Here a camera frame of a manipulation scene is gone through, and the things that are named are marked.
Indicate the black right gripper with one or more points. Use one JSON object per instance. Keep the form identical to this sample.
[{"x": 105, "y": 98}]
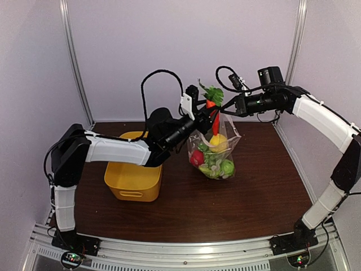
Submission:
[{"x": 242, "y": 109}]

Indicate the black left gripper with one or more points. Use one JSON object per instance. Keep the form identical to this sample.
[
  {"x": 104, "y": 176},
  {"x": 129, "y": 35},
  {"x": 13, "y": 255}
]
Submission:
[{"x": 203, "y": 121}]

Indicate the dark green carrot leaves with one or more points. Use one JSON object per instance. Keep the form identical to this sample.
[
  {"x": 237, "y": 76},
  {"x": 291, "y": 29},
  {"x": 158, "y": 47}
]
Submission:
[{"x": 212, "y": 93}]

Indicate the yellow toy lemon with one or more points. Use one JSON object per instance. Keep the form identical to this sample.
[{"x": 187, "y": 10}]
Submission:
[{"x": 218, "y": 143}]

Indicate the clear zip top bag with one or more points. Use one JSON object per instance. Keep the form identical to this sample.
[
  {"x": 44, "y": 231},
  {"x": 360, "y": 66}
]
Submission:
[{"x": 198, "y": 141}]

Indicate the red toy apple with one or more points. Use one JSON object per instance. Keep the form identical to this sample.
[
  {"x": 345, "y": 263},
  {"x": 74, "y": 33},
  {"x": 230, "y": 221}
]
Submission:
[{"x": 197, "y": 158}]

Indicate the green toy cabbage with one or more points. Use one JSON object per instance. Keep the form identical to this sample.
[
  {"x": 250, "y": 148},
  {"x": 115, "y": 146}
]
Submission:
[{"x": 227, "y": 168}]

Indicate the light green toy lettuce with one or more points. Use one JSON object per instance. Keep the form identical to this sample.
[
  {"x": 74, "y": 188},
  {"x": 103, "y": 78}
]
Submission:
[{"x": 212, "y": 165}]

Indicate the orange toy carrot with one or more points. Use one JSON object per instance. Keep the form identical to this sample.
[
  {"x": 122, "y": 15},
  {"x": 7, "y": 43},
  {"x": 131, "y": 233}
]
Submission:
[{"x": 216, "y": 115}]

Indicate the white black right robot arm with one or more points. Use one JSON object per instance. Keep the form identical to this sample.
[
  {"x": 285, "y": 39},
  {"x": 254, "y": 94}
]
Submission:
[{"x": 335, "y": 141}]

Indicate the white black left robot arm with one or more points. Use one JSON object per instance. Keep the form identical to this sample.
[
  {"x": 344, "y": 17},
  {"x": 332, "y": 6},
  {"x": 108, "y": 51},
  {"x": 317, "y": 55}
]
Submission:
[{"x": 79, "y": 146}]

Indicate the yellow plastic basket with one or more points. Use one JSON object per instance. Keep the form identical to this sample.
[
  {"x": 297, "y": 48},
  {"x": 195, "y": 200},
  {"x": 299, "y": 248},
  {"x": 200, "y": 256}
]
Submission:
[{"x": 133, "y": 182}]

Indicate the right controller board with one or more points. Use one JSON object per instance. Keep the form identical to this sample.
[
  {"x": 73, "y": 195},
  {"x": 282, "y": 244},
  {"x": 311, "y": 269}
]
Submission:
[{"x": 299, "y": 260}]

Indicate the controller board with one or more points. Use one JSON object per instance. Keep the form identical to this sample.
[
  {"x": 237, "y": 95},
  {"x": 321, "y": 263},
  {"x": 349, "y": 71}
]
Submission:
[
  {"x": 71, "y": 260},
  {"x": 299, "y": 260}
]

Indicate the left controller board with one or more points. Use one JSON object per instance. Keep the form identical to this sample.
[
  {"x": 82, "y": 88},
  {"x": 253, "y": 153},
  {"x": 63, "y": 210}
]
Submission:
[{"x": 71, "y": 260}]

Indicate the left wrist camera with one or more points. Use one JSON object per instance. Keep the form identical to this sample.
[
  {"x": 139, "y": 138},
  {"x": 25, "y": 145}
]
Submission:
[{"x": 188, "y": 101}]

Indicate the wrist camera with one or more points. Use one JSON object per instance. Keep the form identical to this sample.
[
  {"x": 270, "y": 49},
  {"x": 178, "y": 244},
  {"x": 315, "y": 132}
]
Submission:
[
  {"x": 188, "y": 101},
  {"x": 239, "y": 84}
]

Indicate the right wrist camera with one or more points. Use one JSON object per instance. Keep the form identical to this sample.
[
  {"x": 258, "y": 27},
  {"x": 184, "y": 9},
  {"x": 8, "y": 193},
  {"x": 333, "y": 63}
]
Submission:
[{"x": 239, "y": 84}]

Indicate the right aluminium frame post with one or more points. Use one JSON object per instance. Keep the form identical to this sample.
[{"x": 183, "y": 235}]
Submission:
[{"x": 297, "y": 40}]

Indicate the aluminium frame post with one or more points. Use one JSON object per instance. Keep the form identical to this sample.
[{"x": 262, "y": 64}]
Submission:
[
  {"x": 297, "y": 40},
  {"x": 64, "y": 13}
]

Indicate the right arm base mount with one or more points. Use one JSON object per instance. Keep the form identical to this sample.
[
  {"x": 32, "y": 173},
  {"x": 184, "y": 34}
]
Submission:
[{"x": 293, "y": 242}]

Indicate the left aluminium frame post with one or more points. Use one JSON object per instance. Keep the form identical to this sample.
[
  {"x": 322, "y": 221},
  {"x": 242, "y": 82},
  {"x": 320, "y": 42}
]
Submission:
[{"x": 64, "y": 13}]

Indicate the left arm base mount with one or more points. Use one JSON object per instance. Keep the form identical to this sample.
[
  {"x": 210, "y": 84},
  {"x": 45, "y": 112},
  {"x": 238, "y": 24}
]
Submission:
[{"x": 76, "y": 242}]

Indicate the aluminium front rail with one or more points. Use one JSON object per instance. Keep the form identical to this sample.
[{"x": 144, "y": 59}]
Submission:
[{"x": 117, "y": 254}]

